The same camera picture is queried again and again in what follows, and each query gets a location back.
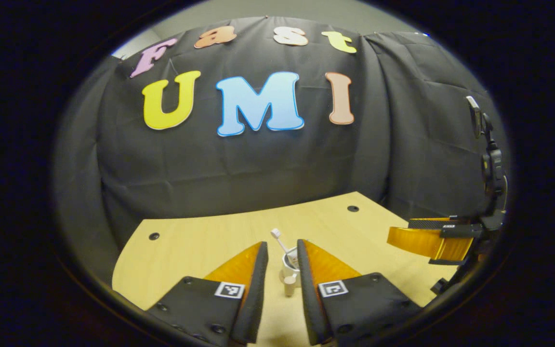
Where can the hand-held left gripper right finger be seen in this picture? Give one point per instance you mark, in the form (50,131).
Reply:
(309,299)

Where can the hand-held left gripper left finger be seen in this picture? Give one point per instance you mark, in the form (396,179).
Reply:
(256,299)

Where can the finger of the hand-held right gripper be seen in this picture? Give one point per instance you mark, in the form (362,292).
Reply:
(431,222)
(422,241)

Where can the pink toothbrush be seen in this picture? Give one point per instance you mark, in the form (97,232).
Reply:
(277,238)

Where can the light wooden desktop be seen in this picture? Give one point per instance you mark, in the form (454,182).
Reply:
(200,246)

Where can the black backdrop cloth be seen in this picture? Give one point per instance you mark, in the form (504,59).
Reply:
(258,164)

